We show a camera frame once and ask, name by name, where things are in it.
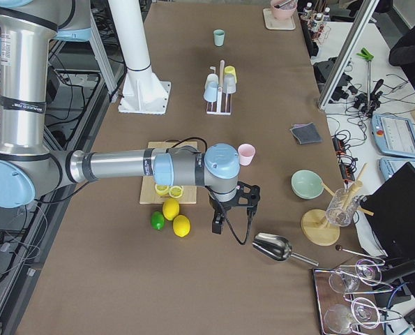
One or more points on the aluminium frame post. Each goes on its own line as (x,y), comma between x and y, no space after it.
(362,18)

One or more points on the green bowl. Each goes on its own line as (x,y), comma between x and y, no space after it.
(306,184)

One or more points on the lemon slice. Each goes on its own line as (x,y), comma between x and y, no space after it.
(161,190)
(175,192)

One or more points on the mint green cup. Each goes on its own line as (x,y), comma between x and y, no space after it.
(218,37)

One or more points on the pink bowl with ice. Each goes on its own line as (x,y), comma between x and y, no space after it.
(283,9)

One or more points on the wooden mug tree stand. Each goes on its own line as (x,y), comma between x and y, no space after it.
(315,225)

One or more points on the wooden cutting board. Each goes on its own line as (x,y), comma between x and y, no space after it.
(148,193)

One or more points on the metal scoop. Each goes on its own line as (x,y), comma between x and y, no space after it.
(278,248)

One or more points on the grey cup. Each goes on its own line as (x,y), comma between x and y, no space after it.
(229,84)

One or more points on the black monitor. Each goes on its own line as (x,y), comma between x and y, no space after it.
(393,208)

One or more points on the cream tray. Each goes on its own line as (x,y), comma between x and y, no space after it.
(272,23)

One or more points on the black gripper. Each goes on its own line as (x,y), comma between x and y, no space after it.
(218,206)

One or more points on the pink cup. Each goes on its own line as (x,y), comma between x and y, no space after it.
(246,154)

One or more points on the white wire cup holder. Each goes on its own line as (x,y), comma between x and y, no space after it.
(223,104)

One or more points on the blue teach pendant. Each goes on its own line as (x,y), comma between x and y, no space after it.
(389,166)
(394,136)

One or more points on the yellow cup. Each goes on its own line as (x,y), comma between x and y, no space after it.
(230,70)

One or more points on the wine glass rack tray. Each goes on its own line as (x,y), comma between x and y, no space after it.
(345,298)

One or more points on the white cup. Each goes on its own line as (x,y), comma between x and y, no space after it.
(212,77)

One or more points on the glass mug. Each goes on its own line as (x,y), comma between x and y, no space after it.
(342,208)

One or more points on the light blue cup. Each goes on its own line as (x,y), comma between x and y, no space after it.
(211,92)

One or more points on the grey cloth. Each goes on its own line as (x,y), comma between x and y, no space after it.
(306,133)

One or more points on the green lime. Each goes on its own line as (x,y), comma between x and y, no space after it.
(157,220)

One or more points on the yellow lemon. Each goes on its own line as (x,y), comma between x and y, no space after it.
(171,209)
(181,226)

